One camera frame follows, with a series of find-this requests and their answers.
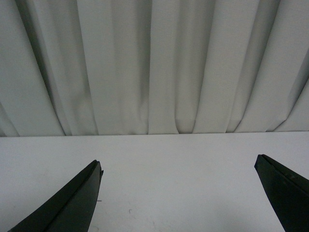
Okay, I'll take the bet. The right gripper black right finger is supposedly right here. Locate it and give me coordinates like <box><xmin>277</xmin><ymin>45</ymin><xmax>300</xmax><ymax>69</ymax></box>
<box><xmin>254</xmin><ymin>154</ymin><xmax>309</xmax><ymax>232</ymax></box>

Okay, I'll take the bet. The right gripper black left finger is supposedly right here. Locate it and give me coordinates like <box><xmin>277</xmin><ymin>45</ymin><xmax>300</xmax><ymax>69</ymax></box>
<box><xmin>10</xmin><ymin>160</ymin><xmax>104</xmax><ymax>232</ymax></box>

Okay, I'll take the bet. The grey pleated curtain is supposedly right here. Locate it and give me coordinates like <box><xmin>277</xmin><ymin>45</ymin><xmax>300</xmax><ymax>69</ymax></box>
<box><xmin>0</xmin><ymin>0</ymin><xmax>309</xmax><ymax>137</ymax></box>

